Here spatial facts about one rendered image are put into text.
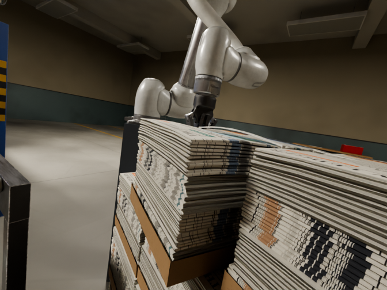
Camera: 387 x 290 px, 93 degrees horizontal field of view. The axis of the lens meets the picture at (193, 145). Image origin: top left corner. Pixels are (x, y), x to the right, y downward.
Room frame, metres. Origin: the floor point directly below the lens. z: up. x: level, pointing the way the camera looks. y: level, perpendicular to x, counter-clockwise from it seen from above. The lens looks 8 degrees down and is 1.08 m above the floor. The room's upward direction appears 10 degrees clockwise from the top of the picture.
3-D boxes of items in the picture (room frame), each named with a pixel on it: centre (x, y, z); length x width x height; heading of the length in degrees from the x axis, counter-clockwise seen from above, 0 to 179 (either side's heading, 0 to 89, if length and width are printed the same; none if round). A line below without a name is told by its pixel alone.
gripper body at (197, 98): (0.63, -0.01, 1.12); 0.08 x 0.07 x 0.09; 126
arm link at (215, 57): (0.63, -0.02, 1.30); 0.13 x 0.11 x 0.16; 120
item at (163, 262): (0.39, 0.01, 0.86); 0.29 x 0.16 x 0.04; 31
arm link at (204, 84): (0.63, -0.01, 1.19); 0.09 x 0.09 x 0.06
